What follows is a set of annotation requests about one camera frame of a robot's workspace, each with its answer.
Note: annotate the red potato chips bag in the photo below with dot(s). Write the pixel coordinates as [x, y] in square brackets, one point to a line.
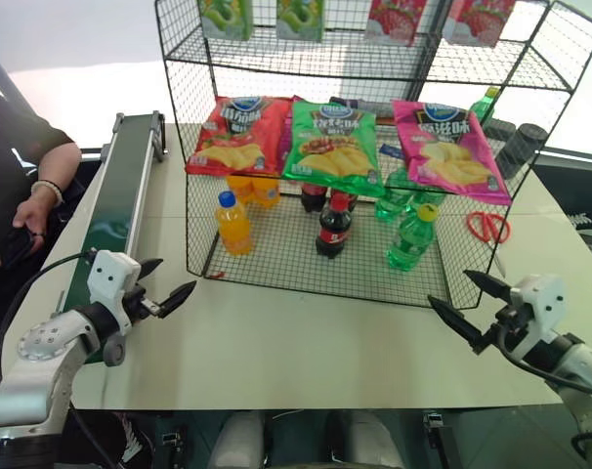
[237, 132]

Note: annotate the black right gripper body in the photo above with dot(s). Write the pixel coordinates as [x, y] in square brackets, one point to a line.
[505, 325]

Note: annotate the person in black shirt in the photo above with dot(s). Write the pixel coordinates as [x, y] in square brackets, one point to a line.
[8, 146]

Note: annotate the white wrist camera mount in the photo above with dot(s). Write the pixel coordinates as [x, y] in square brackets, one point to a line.
[540, 303]
[111, 278]

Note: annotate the green soda bottle yellow cap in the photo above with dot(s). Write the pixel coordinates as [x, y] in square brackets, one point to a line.
[412, 239]

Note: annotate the red strawberry juice carton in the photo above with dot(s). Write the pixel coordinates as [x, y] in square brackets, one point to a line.
[394, 20]
[477, 20]

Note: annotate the black cylindrical container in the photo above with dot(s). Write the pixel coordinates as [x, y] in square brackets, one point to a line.
[500, 129]
[520, 146]

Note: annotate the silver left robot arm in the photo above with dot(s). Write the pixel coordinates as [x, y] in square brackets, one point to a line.
[37, 361]

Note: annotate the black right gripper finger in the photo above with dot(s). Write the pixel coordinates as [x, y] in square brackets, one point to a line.
[491, 285]
[457, 320]

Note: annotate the person's hand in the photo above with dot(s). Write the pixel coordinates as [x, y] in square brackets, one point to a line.
[29, 215]

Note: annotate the green conveyor belt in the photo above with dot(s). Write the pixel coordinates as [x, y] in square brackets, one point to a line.
[115, 195]

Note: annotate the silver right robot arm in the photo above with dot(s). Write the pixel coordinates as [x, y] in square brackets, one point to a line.
[577, 361]

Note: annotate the person's bare forearm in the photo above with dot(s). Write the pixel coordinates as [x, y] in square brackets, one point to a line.
[59, 163]

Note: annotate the green juice carton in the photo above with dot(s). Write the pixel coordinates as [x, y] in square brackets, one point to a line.
[301, 18]
[226, 17]

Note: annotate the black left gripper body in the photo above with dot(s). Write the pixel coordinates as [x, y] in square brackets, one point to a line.
[139, 305]

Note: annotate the black phone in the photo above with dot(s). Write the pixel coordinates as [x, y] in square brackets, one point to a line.
[17, 246]

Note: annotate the pink potato chips bag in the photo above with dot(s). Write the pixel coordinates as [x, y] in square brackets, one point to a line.
[447, 146]

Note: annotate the green potato chips bag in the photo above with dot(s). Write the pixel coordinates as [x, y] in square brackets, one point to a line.
[332, 146]

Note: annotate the pale rounded robot leg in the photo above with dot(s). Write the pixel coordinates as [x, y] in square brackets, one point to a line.
[237, 442]
[371, 442]

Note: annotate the black printed board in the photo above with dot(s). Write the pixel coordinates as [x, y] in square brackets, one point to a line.
[577, 195]

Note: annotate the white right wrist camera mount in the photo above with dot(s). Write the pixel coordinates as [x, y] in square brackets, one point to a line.
[540, 303]

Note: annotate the black white sneaker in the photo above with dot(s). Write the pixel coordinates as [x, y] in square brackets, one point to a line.
[132, 439]

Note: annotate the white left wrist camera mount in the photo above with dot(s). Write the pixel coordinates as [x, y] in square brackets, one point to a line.
[111, 278]

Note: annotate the cola bottle red cap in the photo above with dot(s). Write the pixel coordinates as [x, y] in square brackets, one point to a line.
[334, 229]

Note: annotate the small blue packet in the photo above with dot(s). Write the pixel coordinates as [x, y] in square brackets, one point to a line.
[391, 150]

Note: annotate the orange soda bottle blue cap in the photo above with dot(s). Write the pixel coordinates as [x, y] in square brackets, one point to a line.
[234, 227]

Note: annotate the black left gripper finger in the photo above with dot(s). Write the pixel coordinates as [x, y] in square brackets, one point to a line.
[150, 268]
[176, 299]

